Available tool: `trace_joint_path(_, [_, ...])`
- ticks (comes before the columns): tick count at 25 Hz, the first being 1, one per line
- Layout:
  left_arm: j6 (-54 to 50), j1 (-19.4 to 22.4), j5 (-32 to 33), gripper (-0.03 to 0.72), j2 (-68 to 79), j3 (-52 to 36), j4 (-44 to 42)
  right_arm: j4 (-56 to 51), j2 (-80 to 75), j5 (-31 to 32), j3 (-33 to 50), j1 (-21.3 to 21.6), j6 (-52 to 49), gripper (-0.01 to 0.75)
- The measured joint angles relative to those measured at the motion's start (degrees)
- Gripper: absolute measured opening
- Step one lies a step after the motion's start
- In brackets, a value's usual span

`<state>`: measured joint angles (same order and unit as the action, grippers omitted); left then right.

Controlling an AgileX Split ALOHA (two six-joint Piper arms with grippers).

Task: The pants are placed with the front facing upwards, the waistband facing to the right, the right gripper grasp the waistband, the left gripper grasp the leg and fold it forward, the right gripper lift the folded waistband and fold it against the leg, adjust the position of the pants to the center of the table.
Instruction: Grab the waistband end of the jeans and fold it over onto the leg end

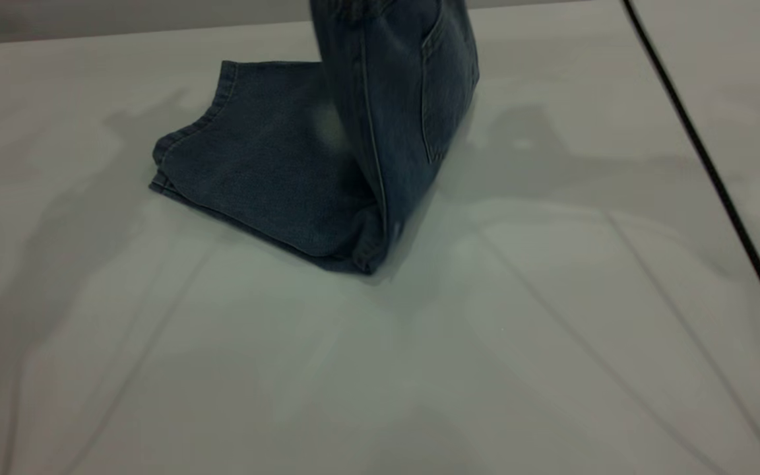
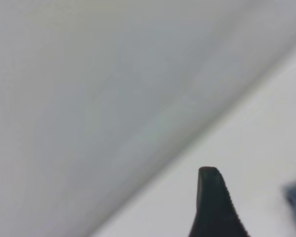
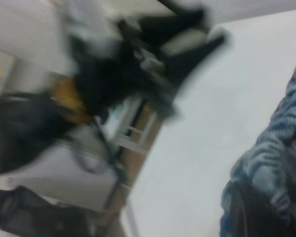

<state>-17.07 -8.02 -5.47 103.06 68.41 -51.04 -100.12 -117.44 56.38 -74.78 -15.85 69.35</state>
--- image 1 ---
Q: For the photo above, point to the blue denim shorts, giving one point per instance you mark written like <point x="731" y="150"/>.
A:
<point x="268" y="165"/>

